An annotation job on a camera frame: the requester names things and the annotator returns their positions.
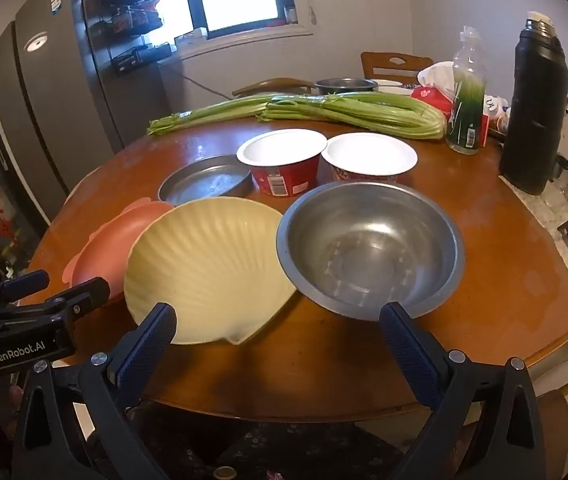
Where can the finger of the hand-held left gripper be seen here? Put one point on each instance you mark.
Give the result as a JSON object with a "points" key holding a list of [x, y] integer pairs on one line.
{"points": [[26, 282], [81, 295]]}

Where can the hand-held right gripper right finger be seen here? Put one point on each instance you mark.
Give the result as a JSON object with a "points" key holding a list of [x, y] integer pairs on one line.
{"points": [[409, 355]]}

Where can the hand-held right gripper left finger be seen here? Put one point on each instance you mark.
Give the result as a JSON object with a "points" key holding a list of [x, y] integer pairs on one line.
{"points": [[150, 340]]}

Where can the pink plastic plate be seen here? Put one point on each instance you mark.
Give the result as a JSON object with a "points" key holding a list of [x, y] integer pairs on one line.
{"points": [[109, 245]]}

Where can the cream shell-shaped plate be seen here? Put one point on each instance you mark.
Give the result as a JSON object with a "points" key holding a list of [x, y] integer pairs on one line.
{"points": [[204, 260]]}

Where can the stainless steel bowl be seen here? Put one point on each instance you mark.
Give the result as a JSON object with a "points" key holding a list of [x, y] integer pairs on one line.
{"points": [[364, 255]]}

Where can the round steel plate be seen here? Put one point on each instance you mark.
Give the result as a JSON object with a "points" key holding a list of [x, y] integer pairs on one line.
{"points": [[204, 182]]}

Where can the red paper bowl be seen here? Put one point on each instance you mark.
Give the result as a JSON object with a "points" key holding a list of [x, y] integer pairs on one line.
{"points": [[279, 147], [369, 152]]}

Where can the person's dark floral clothing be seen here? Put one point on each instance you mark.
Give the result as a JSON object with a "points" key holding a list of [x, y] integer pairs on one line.
{"points": [[264, 450]]}

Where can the grey refrigerator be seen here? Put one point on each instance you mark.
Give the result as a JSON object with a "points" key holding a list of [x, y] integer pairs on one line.
{"points": [[54, 110]]}

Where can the white marbled mat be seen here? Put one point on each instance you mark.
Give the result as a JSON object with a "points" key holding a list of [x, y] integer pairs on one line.
{"points": [[539, 215]]}

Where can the long celery bunch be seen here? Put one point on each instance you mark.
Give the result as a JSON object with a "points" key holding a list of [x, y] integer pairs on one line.
{"points": [[199, 117]]}

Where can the glass cup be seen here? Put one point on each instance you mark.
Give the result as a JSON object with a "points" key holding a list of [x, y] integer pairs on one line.
{"points": [[566, 187]]}

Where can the red carton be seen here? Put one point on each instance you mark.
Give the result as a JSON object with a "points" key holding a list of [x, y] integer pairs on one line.
{"points": [[484, 132]]}

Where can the black labelled box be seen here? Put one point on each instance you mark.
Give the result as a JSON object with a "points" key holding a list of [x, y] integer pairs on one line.
{"points": [[139, 60]]}

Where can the thick celery bunch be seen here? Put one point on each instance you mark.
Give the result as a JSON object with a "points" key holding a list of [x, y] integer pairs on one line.
{"points": [[374, 110]]}

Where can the clear bottle green label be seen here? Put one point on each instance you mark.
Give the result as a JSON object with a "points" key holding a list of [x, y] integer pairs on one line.
{"points": [[464, 110]]}

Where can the red tissue pack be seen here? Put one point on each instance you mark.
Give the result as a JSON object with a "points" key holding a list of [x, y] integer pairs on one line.
{"points": [[429, 97]]}

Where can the white plastic packet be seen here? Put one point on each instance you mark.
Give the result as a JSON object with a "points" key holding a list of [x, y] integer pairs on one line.
{"points": [[495, 107]]}

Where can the white patterned bowl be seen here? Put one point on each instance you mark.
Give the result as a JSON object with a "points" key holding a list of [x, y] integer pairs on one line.
{"points": [[396, 91]]}

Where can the white ceramic bowl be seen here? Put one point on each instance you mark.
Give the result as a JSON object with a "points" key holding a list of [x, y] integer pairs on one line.
{"points": [[389, 82]]}

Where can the black thermos flask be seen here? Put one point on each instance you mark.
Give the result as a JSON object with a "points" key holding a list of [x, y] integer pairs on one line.
{"points": [[534, 110]]}

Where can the steel cooking pot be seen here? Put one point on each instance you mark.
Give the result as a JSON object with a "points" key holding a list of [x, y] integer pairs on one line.
{"points": [[344, 86]]}

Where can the white windowsill box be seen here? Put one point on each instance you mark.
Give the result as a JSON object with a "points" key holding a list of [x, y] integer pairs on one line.
{"points": [[191, 36]]}

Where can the curved-back wooden chair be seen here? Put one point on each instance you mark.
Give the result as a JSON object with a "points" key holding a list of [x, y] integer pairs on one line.
{"points": [[274, 82]]}

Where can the square-back wooden chair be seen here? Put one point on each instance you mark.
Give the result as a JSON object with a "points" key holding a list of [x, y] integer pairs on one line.
{"points": [[379, 65]]}

